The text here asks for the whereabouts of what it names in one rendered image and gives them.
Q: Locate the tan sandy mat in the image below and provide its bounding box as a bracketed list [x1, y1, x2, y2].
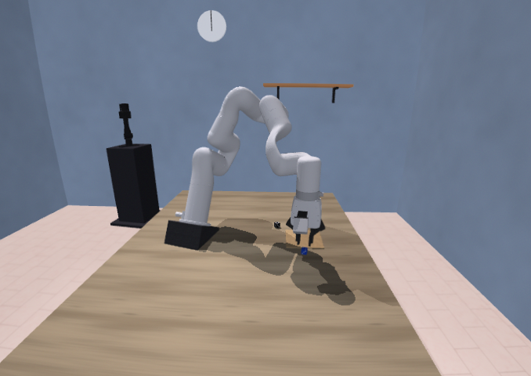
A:
[285, 230, 324, 249]

